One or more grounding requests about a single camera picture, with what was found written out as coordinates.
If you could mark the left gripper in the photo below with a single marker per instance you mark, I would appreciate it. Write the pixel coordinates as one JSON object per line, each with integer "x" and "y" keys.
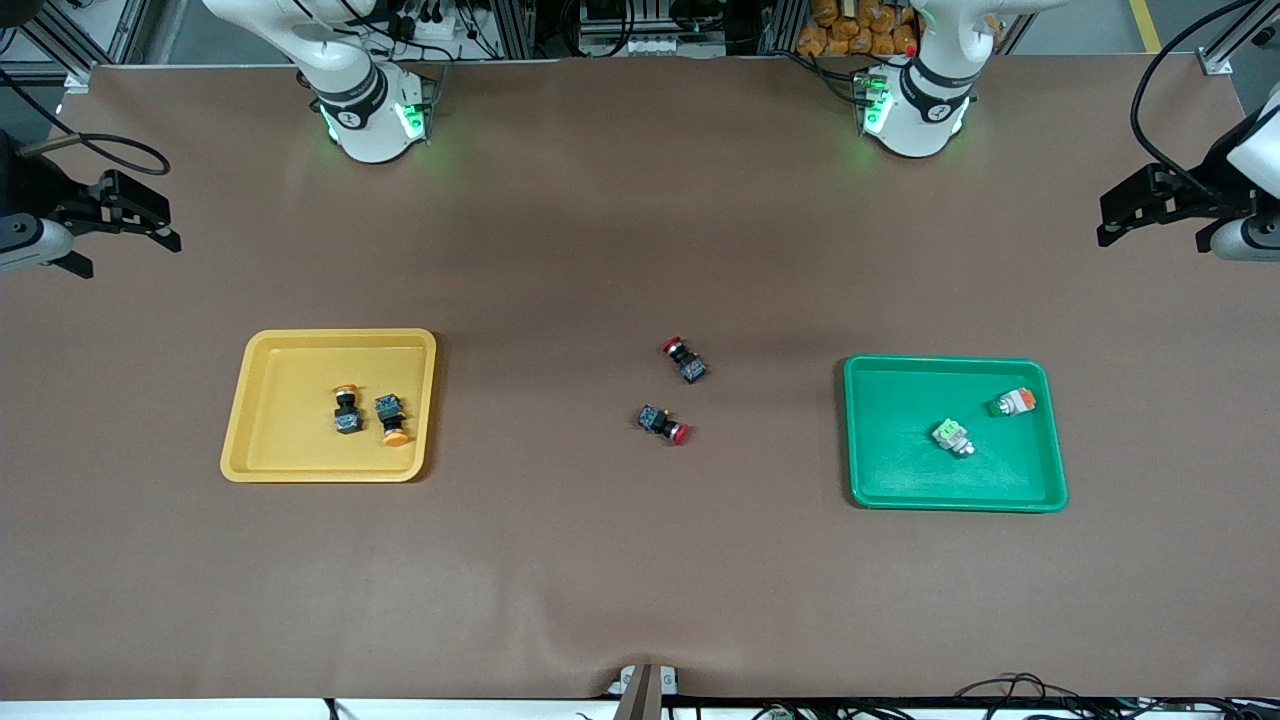
{"x": 1208, "y": 186}

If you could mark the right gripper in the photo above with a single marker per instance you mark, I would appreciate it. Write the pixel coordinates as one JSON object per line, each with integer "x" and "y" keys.
{"x": 38, "y": 190}

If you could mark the green pushbutton orange contact block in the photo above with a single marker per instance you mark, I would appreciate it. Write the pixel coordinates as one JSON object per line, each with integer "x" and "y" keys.
{"x": 1010, "y": 404}

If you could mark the pushbutton light green contact block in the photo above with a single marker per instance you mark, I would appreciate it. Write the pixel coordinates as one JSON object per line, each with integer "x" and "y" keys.
{"x": 950, "y": 434}

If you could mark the yellow mushroom pushbutton switch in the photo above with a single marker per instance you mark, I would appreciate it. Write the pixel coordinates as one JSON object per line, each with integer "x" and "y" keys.
{"x": 389, "y": 410}
{"x": 347, "y": 415}

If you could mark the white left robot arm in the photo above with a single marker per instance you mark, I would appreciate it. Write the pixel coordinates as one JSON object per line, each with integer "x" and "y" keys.
{"x": 925, "y": 110}

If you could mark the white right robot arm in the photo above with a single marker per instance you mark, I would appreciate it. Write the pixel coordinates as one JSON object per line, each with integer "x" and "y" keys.
{"x": 365, "y": 120}

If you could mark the yellow plastic tray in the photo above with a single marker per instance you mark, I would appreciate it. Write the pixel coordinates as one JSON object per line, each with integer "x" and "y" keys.
{"x": 280, "y": 440}

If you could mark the pile of orange objects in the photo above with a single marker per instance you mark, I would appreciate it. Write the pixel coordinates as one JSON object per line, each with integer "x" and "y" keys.
{"x": 850, "y": 30}

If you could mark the green plastic tray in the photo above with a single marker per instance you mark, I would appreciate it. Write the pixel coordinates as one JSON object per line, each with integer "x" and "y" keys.
{"x": 900, "y": 460}

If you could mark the white power strip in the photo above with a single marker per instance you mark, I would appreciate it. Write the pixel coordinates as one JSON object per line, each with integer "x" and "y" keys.
{"x": 650, "y": 45}

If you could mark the brown table mat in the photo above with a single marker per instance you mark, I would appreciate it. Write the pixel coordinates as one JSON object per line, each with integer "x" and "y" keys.
{"x": 640, "y": 560}

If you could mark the aluminium frame post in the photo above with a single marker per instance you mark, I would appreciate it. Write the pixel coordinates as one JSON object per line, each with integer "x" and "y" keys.
{"x": 1215, "y": 62}
{"x": 80, "y": 78}

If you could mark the red mushroom pushbutton switch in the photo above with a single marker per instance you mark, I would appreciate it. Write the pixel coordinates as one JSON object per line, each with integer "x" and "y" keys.
{"x": 686, "y": 363}
{"x": 655, "y": 420}

